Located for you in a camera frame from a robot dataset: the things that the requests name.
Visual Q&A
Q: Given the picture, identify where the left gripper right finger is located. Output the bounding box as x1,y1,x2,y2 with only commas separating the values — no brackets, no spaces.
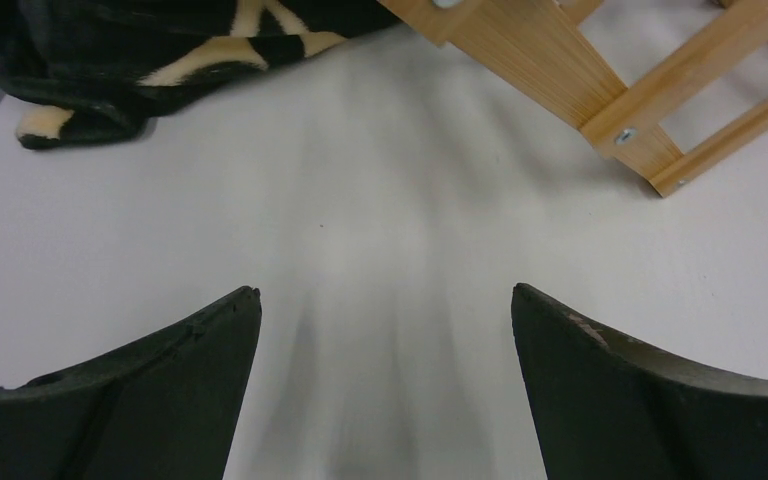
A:
511,283,768,479

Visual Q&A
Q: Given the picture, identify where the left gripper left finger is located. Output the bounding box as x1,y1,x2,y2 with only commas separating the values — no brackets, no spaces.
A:
0,286,262,479

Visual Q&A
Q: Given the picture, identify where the wooden wine rack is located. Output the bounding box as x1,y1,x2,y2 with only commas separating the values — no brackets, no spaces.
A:
387,0,768,197

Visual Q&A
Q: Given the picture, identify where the black floral blanket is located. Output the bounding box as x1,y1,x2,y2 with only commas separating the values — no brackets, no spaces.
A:
0,0,399,150

